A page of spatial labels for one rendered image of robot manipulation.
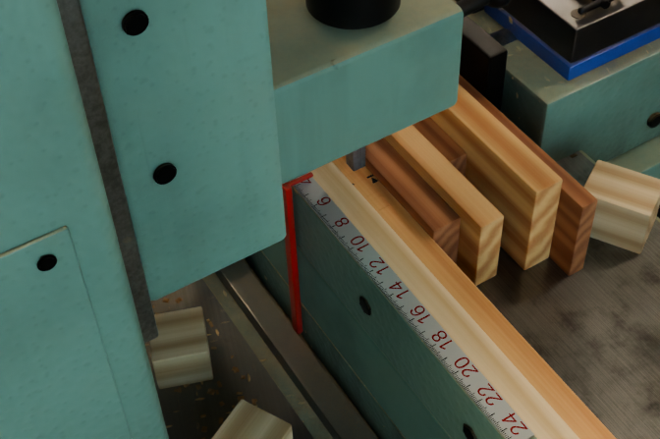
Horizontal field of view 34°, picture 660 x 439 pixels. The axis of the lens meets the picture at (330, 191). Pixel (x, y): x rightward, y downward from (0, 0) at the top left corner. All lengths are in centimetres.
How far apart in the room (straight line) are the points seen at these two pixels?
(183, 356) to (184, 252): 21
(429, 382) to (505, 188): 13
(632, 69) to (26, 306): 45
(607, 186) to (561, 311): 8
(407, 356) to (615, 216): 17
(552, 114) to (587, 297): 12
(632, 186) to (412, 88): 17
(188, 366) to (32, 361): 28
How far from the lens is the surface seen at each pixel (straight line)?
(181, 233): 53
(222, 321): 79
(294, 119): 57
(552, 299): 68
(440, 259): 64
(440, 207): 66
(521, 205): 66
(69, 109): 40
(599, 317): 68
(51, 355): 48
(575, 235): 67
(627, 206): 69
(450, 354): 58
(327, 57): 57
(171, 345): 74
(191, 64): 46
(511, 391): 58
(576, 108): 74
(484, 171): 68
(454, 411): 59
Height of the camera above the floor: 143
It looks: 46 degrees down
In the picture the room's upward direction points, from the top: 2 degrees counter-clockwise
